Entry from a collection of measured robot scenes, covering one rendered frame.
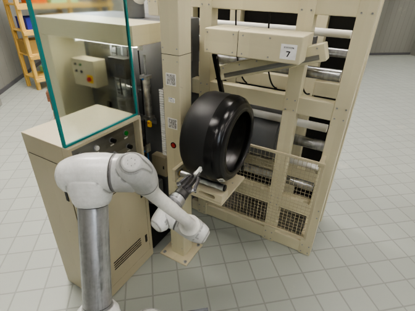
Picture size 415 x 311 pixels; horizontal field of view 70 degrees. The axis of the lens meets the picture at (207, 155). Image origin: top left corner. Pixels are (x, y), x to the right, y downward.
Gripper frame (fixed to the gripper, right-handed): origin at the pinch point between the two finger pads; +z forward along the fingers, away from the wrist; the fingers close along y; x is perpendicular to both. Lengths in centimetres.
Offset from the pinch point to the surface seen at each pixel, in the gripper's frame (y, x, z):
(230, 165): -2.3, 24.5, 34.2
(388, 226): -125, 144, 125
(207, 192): -0.3, 23.9, 5.8
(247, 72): -1, -28, 70
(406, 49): -153, 399, 1175
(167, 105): 36.0, -20.4, 27.6
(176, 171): 24.0, 16.4, 7.8
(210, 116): -0.9, -26.6, 19.1
